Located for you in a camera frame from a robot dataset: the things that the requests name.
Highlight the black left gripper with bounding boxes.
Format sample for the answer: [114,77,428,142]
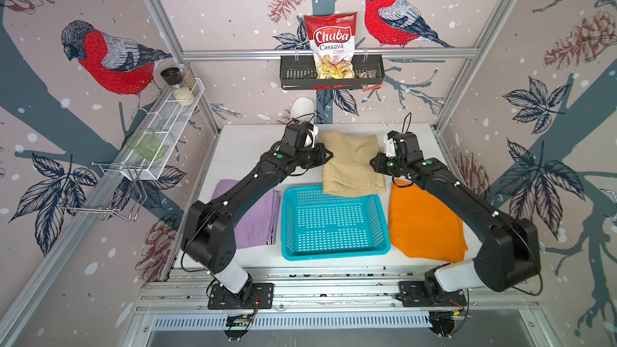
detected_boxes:
[293,143,334,168]

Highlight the beige long pants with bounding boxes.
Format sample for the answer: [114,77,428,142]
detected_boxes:
[320,130,387,198]

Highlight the orange long pants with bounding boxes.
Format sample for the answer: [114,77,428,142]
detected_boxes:
[388,182,468,263]

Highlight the purple long pants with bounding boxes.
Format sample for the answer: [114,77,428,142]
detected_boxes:
[235,190,281,249]

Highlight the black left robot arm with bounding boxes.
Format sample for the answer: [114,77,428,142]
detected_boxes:
[180,120,334,300]

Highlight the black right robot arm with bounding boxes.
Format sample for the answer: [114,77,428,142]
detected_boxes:
[371,131,541,300]

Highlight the teal plastic basket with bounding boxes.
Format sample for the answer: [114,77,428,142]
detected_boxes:
[281,186,390,261]

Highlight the white ceramic mug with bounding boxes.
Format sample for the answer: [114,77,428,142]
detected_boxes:
[290,97,316,123]

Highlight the red Chuba chips bag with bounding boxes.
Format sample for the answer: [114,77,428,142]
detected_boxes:
[304,12,357,80]

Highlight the spice jar black lid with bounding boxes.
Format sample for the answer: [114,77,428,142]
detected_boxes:
[160,67,195,107]

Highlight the green glass cup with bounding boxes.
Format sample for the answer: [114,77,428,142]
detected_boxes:
[126,129,166,162]

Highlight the black wall shelf basket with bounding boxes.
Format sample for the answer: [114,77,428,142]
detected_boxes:
[280,55,385,90]

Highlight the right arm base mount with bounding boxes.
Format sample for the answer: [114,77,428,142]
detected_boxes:
[395,280,468,308]

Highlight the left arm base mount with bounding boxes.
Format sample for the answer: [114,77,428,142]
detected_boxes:
[207,283,275,310]

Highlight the white wire wall shelf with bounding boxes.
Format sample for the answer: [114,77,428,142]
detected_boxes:
[93,78,205,181]

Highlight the wire hook rack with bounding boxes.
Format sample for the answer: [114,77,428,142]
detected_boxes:
[56,162,148,223]

